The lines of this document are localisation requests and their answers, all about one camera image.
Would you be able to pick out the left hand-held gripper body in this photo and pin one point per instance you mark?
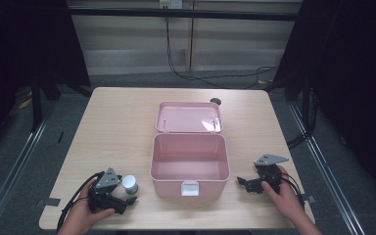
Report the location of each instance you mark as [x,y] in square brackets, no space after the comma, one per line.
[106,192]

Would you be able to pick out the yellow tape strip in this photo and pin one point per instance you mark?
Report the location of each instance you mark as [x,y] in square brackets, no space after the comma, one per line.
[25,103]

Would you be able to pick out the white wall socket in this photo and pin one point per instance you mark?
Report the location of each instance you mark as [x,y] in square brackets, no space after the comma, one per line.
[171,4]

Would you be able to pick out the black horizontal metal bar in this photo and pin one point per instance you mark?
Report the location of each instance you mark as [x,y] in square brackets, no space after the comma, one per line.
[182,13]

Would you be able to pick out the metal floor rail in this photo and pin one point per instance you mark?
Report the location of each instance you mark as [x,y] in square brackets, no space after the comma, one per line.
[326,169]
[11,173]

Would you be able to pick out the grey tape piece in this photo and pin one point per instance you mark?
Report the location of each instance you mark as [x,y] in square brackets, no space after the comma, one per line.
[308,198]
[49,202]

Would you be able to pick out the person's right hand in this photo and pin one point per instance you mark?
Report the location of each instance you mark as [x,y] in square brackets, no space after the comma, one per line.
[284,196]

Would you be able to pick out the silver cylindrical can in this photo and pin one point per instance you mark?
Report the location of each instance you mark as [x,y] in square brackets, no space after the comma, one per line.
[130,183]

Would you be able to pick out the black curtain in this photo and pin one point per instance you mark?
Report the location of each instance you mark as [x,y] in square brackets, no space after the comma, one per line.
[352,65]
[23,42]

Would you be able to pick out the person's left hand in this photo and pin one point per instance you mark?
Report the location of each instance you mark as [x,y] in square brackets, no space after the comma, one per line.
[86,212]

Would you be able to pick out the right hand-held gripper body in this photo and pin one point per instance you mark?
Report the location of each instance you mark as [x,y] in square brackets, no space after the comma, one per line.
[269,174]

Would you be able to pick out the pink storage box with lid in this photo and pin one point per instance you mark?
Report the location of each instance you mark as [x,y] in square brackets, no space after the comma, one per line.
[189,163]

